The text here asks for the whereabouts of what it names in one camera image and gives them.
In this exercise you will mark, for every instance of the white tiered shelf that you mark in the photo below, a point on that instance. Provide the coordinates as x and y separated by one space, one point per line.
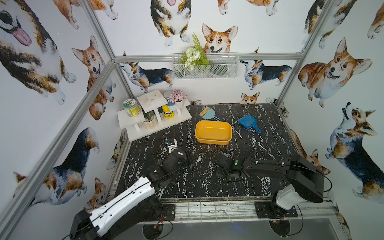
151 101

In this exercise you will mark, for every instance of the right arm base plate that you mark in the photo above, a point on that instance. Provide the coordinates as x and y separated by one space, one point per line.
269 210

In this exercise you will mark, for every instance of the green lidded glass jar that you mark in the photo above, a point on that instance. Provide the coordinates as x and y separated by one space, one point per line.
131 107

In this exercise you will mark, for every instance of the light blue hand brush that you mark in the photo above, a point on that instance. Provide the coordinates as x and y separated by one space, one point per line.
209 114

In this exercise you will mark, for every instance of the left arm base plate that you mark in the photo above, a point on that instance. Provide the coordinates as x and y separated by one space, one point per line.
164 212

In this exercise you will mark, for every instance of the yellow plastic storage box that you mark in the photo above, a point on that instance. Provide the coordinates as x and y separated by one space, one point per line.
215 133

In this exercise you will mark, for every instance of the green white artificial plant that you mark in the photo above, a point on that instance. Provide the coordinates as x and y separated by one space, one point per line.
194 56

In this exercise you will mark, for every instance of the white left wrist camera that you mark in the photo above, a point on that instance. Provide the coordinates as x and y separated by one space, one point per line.
171 145

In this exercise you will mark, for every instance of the small plant in woven pot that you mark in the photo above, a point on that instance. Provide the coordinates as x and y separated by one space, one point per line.
150 121

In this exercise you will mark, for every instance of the white wire wall basket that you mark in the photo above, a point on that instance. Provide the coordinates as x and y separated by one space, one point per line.
222 66

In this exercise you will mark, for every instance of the blue plastic scoop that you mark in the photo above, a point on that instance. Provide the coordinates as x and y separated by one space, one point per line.
249 122

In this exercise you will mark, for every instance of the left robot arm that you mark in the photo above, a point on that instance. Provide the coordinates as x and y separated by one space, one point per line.
136 204

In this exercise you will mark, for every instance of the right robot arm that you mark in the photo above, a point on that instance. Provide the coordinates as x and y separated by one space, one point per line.
305 181

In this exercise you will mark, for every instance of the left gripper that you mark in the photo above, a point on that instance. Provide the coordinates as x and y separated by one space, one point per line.
179 150

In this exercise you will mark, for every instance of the pink flowers in white pot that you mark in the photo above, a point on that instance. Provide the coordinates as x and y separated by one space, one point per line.
178 97

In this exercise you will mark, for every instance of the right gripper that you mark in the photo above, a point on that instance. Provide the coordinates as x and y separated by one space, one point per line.
222 162

